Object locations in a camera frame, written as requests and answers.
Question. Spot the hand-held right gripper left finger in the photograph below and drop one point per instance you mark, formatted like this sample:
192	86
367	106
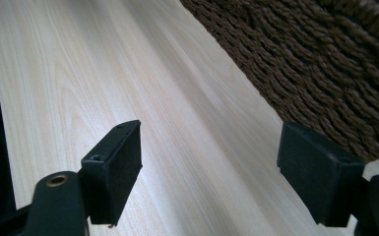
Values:
114	170

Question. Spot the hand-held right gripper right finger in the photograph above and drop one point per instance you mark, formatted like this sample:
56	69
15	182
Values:
318	173

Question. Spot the brown wicker basket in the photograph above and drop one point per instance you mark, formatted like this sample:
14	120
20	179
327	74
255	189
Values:
308	65

